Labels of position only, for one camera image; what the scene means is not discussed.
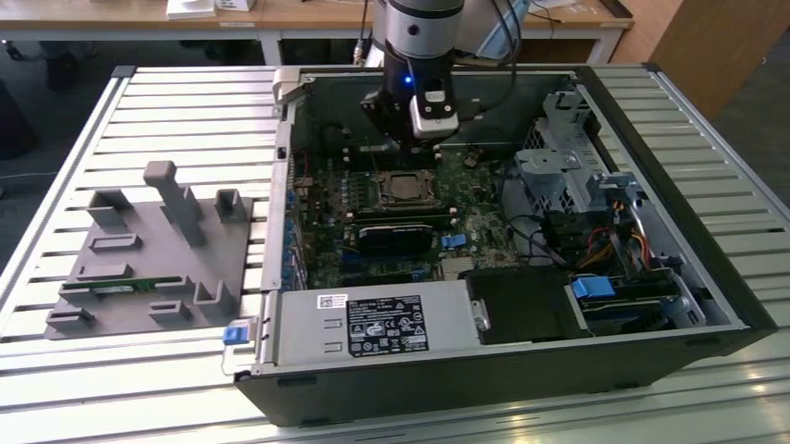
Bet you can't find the silver square CPU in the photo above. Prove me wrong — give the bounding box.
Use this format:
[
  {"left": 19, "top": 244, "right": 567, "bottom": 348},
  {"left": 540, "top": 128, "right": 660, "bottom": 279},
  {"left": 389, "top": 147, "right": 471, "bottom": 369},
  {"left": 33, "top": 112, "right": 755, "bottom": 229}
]
[{"left": 390, "top": 176, "right": 426, "bottom": 198}]

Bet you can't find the metal socket cover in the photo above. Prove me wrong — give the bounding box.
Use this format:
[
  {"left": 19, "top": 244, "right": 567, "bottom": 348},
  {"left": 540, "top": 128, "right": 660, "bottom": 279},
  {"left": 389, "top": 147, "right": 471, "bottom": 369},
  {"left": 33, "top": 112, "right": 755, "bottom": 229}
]
[{"left": 376, "top": 169, "right": 436, "bottom": 207}]

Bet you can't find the CPU socket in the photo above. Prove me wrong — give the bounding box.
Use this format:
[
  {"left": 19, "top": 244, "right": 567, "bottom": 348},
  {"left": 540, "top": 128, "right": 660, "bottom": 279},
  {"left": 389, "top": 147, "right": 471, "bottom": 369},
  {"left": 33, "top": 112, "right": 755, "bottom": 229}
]
[{"left": 372, "top": 168, "right": 440, "bottom": 208}]

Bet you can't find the pale blue teach pendant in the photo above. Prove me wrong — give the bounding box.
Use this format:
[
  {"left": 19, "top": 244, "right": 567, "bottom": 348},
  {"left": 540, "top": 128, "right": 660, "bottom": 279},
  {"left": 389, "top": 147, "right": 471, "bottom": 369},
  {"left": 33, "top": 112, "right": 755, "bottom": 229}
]
[{"left": 477, "top": 0, "right": 533, "bottom": 53}]

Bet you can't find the black graphics card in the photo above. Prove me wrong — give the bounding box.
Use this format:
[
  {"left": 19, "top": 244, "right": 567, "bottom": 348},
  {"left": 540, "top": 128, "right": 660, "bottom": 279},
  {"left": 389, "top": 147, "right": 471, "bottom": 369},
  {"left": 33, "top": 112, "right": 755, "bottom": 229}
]
[{"left": 353, "top": 221, "right": 436, "bottom": 259}]

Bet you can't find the green motherboard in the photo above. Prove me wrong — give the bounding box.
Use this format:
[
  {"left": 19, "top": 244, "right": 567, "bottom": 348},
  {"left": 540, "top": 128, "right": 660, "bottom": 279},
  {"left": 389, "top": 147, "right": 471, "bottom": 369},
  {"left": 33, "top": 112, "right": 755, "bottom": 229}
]
[{"left": 286, "top": 147, "right": 548, "bottom": 290}]

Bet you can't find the silver perforated drive cage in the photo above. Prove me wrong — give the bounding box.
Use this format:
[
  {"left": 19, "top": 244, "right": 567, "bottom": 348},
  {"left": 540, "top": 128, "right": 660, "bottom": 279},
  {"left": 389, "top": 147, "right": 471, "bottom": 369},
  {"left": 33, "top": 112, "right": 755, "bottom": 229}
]
[{"left": 511, "top": 90, "right": 649, "bottom": 223}]

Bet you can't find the silver chipset heatsink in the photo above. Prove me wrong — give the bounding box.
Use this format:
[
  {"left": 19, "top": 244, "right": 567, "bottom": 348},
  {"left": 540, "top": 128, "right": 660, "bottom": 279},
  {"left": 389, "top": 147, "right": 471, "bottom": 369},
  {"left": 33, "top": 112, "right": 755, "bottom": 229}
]
[{"left": 440, "top": 257, "right": 477, "bottom": 279}]

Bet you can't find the large white box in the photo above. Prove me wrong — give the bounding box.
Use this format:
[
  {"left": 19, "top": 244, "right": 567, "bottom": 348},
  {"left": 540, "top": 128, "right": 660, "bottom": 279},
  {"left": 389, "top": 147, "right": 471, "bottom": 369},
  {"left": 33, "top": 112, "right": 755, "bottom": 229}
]
[{"left": 164, "top": 0, "right": 220, "bottom": 21}]

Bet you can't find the black plastic air shroud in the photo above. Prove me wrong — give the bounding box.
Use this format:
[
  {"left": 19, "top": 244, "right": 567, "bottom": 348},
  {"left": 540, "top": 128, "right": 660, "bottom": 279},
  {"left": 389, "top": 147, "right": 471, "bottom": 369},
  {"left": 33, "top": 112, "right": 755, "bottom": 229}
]
[{"left": 463, "top": 266, "right": 595, "bottom": 347}]

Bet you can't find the long wooden desk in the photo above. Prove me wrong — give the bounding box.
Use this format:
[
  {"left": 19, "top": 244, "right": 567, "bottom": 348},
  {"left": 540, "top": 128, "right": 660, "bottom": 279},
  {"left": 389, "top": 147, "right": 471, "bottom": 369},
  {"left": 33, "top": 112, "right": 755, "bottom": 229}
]
[{"left": 0, "top": 0, "right": 636, "bottom": 66}]

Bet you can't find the silver power supply unit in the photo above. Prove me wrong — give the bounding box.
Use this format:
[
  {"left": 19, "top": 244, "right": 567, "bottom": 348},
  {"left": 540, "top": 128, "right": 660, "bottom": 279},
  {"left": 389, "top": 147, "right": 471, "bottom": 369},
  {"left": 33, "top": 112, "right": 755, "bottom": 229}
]
[{"left": 270, "top": 279, "right": 492, "bottom": 367}]

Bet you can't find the blue disk carrier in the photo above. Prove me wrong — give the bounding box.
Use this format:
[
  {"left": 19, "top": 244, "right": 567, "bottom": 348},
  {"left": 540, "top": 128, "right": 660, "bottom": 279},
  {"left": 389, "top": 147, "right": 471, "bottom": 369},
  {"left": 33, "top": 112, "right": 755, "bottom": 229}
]
[{"left": 569, "top": 275, "right": 617, "bottom": 302}]

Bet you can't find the grey parts rack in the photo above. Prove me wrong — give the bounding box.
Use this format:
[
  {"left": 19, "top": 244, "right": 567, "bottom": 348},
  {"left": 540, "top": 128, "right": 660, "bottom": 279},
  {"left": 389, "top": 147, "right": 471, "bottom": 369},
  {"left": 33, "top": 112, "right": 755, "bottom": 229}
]
[{"left": 42, "top": 159, "right": 258, "bottom": 342}]

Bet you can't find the wooden cabinet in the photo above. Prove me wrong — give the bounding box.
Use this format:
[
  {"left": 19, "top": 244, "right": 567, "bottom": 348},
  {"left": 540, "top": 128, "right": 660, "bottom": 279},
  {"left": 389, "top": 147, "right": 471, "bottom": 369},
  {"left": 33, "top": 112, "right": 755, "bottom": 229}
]
[{"left": 609, "top": 0, "right": 790, "bottom": 122}]

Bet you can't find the green RAM stick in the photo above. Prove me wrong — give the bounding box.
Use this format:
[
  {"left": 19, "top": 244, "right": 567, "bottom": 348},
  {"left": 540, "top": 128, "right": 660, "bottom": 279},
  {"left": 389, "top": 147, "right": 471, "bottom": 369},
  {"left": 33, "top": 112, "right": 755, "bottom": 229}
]
[{"left": 60, "top": 276, "right": 186, "bottom": 296}]

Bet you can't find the black open PC case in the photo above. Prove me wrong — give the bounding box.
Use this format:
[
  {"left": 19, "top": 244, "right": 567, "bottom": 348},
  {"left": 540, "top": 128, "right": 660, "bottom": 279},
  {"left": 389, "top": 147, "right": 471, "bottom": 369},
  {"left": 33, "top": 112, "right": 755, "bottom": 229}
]
[{"left": 218, "top": 63, "right": 780, "bottom": 429}]

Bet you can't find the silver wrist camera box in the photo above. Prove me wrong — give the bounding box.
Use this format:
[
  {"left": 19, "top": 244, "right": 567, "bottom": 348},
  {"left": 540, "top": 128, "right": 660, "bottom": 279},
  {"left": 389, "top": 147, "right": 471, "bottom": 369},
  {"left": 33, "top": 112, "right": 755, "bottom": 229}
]
[{"left": 409, "top": 78, "right": 463, "bottom": 141}]

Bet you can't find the black internal cable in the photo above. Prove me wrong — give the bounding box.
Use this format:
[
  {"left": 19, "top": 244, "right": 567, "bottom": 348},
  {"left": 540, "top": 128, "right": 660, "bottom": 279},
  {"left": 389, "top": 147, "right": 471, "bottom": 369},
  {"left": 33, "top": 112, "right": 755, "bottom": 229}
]
[{"left": 499, "top": 212, "right": 579, "bottom": 272}]

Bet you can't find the coloured power wire bundle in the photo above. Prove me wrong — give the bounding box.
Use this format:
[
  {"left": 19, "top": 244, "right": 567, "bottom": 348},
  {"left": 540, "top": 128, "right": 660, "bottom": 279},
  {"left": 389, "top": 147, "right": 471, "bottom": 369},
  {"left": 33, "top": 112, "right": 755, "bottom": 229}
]
[{"left": 579, "top": 198, "right": 653, "bottom": 274}]

